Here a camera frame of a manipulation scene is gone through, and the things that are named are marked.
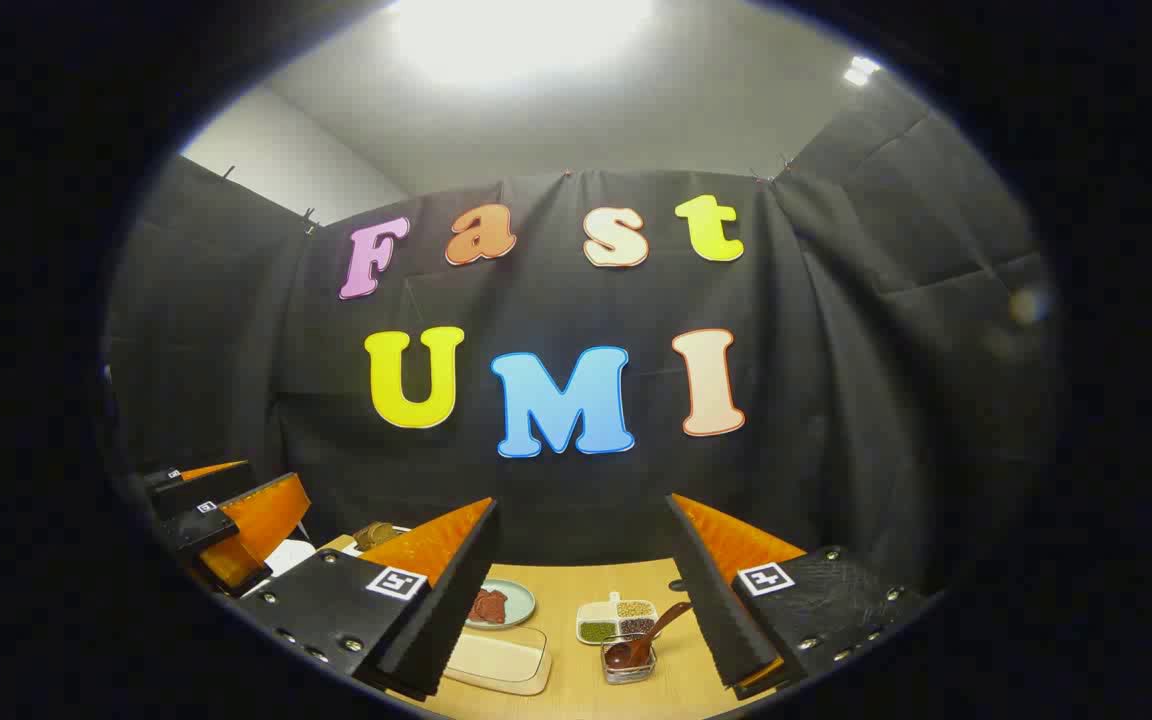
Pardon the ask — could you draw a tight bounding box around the pale green plate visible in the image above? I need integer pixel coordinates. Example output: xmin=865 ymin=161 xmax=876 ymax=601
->
xmin=464 ymin=578 xmax=537 ymax=631

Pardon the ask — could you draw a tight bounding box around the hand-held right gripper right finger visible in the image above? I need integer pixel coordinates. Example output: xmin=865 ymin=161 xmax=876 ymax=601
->
xmin=666 ymin=493 xmax=937 ymax=701

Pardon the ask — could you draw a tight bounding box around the white divided bean dish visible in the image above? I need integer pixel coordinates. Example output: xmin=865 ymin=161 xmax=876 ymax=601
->
xmin=576 ymin=592 xmax=660 ymax=646

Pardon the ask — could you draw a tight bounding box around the brown wooden spoon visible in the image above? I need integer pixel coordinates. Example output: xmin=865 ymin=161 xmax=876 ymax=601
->
xmin=604 ymin=601 xmax=694 ymax=671

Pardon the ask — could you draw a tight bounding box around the black backdrop cloth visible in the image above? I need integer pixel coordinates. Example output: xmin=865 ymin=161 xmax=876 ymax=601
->
xmin=101 ymin=85 xmax=1067 ymax=601

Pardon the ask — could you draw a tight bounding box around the large ceiling light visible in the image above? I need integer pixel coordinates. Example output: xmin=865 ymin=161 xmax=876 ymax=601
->
xmin=386 ymin=0 xmax=659 ymax=93

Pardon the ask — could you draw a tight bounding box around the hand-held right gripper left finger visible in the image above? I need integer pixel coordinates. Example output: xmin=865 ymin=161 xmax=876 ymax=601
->
xmin=236 ymin=497 xmax=500 ymax=701

